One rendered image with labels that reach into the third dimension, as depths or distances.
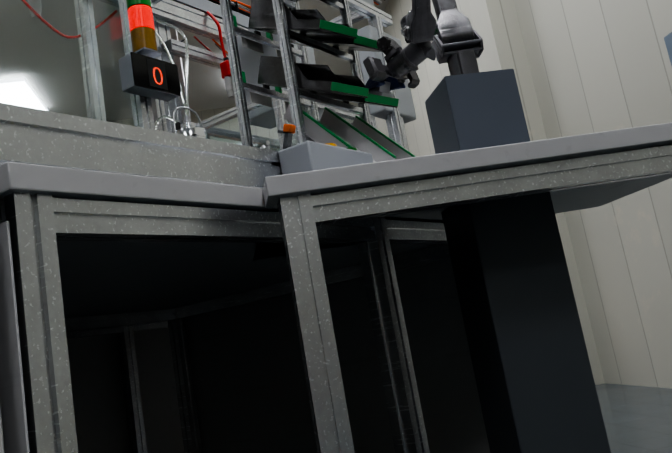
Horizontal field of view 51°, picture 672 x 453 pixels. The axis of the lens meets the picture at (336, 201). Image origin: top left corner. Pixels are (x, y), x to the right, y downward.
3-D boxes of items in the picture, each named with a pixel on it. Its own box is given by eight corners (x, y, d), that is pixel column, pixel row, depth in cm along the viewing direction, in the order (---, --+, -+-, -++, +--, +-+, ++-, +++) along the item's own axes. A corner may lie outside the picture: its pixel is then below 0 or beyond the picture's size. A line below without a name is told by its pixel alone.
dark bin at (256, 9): (356, 38, 181) (360, 9, 180) (319, 29, 171) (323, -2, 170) (284, 36, 200) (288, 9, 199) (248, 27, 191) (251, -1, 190)
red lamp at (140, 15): (159, 29, 149) (156, 8, 150) (140, 23, 145) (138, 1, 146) (144, 38, 152) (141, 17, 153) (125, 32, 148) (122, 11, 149)
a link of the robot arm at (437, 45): (484, 49, 139) (478, 19, 140) (440, 56, 138) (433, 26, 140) (477, 62, 145) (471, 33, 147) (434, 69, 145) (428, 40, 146)
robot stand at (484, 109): (537, 168, 131) (513, 67, 135) (466, 178, 129) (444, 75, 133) (508, 186, 145) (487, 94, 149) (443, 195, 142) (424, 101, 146)
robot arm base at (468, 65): (488, 77, 138) (482, 48, 139) (456, 81, 137) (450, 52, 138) (476, 90, 145) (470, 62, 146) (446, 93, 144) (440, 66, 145)
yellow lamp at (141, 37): (162, 52, 148) (159, 30, 149) (143, 46, 144) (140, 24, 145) (147, 60, 151) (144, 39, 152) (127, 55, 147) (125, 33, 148)
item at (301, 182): (817, 120, 115) (812, 103, 116) (268, 196, 99) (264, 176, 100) (599, 206, 183) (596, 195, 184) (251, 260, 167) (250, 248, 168)
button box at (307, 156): (377, 182, 138) (372, 152, 139) (313, 173, 121) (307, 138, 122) (348, 191, 142) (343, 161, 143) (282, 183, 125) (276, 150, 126)
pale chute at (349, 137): (389, 172, 173) (396, 156, 171) (352, 170, 164) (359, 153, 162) (320, 122, 190) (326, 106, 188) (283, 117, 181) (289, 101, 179)
